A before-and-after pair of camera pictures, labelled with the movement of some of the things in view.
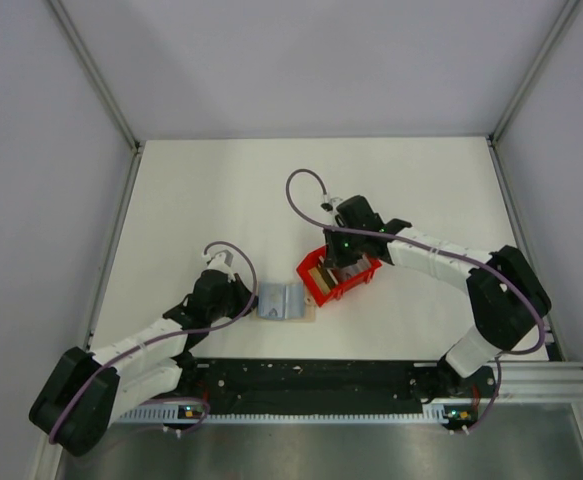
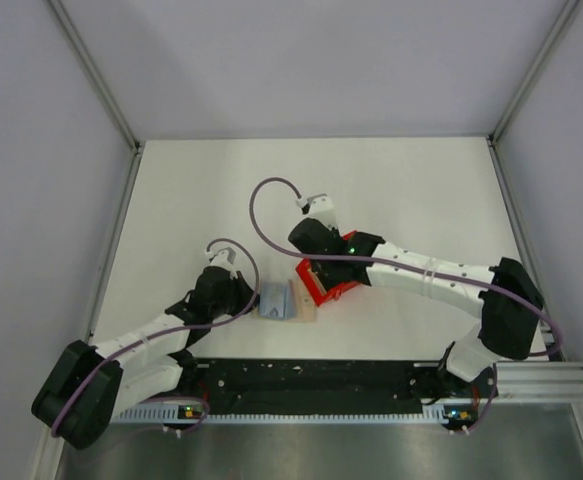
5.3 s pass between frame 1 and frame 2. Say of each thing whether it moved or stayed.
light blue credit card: stayed
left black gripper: stayed
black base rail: stayed
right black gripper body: moved
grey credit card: moved
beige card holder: stayed
